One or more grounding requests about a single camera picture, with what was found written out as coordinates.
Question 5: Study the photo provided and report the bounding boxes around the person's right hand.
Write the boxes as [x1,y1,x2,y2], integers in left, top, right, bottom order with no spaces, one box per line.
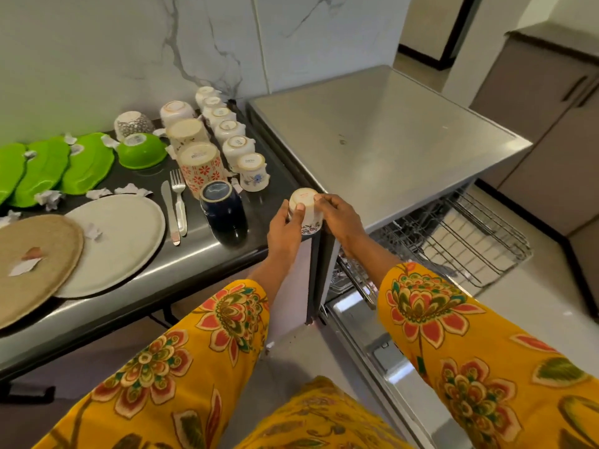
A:
[314,194,371,258]

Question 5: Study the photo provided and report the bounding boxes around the person's left hand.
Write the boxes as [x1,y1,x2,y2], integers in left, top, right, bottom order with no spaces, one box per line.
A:
[267,199,307,272]

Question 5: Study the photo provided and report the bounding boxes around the white floral teacup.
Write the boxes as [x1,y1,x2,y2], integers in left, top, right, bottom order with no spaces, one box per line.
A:
[289,188,324,236]

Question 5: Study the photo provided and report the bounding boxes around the person's left forearm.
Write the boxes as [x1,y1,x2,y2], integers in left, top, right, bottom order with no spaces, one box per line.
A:
[35,257,300,449]

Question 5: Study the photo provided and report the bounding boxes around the person's right forearm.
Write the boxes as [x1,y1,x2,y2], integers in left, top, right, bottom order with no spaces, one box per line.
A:
[337,242,599,449]

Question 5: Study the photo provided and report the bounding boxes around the navy blue mug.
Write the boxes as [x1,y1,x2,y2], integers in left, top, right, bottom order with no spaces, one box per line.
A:
[200,181,249,246]

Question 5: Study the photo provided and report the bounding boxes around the white cabinet side panel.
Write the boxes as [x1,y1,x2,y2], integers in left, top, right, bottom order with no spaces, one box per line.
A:
[266,238,315,343]

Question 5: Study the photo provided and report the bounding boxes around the stainless steel dishwasher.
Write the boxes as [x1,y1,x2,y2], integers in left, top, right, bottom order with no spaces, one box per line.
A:
[246,65,534,323]

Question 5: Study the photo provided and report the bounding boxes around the row of small white cups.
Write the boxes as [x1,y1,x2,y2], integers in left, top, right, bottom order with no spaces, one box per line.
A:
[195,86,270,192]

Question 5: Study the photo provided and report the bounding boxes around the red floral patterned mug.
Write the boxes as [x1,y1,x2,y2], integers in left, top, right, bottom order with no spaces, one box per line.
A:
[177,142,227,199]

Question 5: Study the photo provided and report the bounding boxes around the steel fork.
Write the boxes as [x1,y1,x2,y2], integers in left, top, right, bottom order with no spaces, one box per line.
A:
[169,169,189,237]

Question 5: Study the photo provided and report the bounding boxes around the steel table knife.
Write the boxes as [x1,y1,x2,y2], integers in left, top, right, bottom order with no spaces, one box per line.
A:
[160,180,181,247]

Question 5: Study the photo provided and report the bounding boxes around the plain white mug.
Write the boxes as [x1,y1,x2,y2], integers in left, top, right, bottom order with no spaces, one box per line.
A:
[160,101,196,129]
[166,118,210,152]

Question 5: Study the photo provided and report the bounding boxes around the open dishwasher door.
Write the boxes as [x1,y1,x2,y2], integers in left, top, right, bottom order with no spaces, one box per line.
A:
[323,290,469,449]

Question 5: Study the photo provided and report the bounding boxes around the green bowl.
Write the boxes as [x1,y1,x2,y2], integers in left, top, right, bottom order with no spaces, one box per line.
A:
[116,133,168,170]

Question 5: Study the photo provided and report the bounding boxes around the round white plate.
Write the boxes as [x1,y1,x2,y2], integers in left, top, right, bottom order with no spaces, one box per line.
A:
[54,195,167,299]

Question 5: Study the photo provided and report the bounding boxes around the white grey patterned bowl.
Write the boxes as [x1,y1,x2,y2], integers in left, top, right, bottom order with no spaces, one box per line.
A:
[114,111,155,142]

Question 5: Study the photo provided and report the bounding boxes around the yellow floral dress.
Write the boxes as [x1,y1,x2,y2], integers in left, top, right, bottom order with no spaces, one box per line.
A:
[236,376,415,449]

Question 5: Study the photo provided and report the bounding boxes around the green leaf-shaped plate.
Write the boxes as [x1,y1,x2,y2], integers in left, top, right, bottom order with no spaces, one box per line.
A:
[61,133,115,196]
[0,143,27,206]
[9,137,71,208]

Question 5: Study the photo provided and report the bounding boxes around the beige kitchen cabinets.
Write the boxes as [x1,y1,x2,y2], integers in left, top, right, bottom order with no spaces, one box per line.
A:
[470,23,599,318]

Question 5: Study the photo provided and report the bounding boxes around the scattered crumpled white paper scraps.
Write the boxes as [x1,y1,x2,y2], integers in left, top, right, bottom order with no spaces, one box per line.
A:
[0,131,244,241]

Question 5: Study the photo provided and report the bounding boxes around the round beige plate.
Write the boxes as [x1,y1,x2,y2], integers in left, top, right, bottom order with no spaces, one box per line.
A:
[0,214,85,330]

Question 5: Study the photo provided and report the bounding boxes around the flat white paper piece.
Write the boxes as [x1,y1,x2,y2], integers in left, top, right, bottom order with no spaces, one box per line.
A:
[8,258,44,277]

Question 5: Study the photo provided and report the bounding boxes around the wire dishwasher rack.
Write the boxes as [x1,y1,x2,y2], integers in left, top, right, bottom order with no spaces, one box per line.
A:
[328,184,533,309]

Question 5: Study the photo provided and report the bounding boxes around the dark door frame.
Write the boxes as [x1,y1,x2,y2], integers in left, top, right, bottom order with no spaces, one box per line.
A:
[398,0,484,70]

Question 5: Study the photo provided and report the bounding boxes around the dark cabinet handle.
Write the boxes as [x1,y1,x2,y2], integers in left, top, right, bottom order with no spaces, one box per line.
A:
[562,75,589,102]

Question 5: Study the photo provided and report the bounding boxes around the black metal table frame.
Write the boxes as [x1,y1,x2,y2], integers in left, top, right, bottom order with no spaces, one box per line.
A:
[0,248,314,405]

